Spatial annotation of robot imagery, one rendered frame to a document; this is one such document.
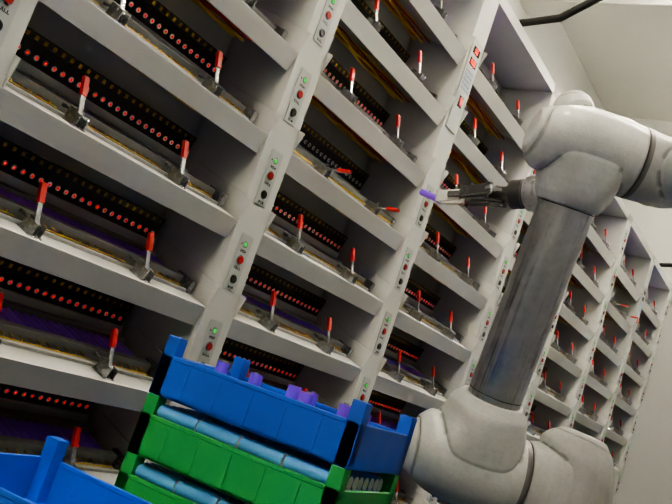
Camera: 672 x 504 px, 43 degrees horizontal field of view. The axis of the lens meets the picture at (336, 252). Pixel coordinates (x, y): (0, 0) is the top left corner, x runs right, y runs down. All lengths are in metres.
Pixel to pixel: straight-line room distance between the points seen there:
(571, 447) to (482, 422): 0.18
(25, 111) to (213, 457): 0.62
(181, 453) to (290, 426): 0.15
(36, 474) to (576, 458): 0.95
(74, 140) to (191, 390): 0.52
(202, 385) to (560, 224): 0.71
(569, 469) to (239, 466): 0.73
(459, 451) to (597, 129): 0.61
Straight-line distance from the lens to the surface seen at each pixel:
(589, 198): 1.52
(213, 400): 1.10
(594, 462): 1.64
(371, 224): 2.21
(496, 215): 3.07
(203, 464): 1.10
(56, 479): 1.10
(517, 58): 3.01
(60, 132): 1.44
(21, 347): 1.53
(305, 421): 1.04
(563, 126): 1.51
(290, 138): 1.86
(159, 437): 1.14
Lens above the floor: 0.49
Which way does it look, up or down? 8 degrees up
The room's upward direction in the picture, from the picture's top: 19 degrees clockwise
